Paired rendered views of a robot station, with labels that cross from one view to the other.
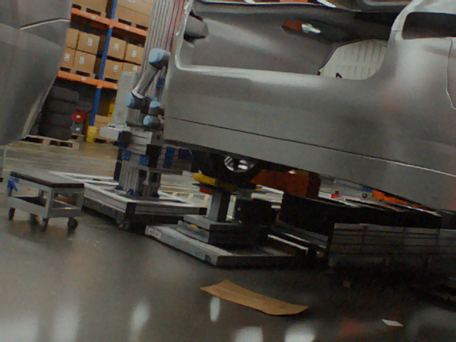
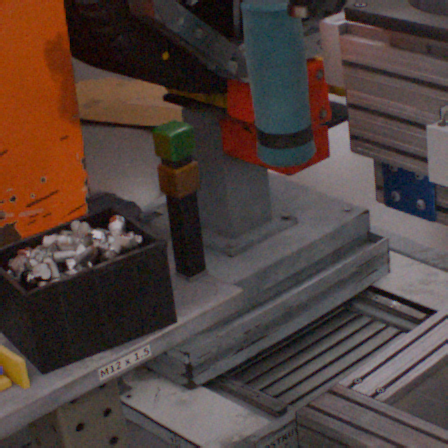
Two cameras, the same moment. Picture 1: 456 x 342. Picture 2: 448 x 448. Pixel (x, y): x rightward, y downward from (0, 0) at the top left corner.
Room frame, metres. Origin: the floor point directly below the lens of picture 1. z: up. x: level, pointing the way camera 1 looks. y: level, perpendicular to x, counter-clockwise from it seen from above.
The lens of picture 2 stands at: (6.63, 0.18, 1.26)
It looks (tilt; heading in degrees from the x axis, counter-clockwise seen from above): 26 degrees down; 185
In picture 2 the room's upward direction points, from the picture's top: 7 degrees counter-clockwise
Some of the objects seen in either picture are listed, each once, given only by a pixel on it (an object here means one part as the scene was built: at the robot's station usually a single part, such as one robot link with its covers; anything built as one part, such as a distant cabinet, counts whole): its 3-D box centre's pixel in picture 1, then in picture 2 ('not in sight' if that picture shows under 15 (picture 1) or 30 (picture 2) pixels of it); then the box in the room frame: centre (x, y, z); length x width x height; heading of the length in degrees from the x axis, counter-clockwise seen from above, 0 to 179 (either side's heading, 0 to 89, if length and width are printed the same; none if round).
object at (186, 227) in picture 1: (217, 232); (226, 280); (4.60, 0.00, 0.13); 0.50 x 0.36 x 0.10; 134
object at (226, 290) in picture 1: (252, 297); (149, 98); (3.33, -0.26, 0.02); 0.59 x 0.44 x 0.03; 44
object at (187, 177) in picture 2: not in sight; (178, 176); (5.15, 0.00, 0.59); 0.04 x 0.04 x 0.04; 44
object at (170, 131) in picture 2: not in sight; (174, 141); (5.15, 0.00, 0.64); 0.04 x 0.04 x 0.04; 44
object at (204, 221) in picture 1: (219, 207); (229, 178); (4.57, 0.03, 0.32); 0.40 x 0.30 x 0.28; 134
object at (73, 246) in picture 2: (243, 179); (77, 284); (5.27, -0.13, 0.51); 0.20 x 0.14 x 0.13; 125
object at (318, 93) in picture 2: (211, 183); (272, 108); (4.67, 0.12, 0.48); 0.16 x 0.12 x 0.17; 44
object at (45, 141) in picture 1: (40, 113); not in sight; (11.25, 3.68, 0.55); 1.40 x 0.80 x 1.09; 138
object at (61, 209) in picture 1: (43, 199); not in sight; (4.21, 1.24, 0.17); 0.43 x 0.36 x 0.34; 65
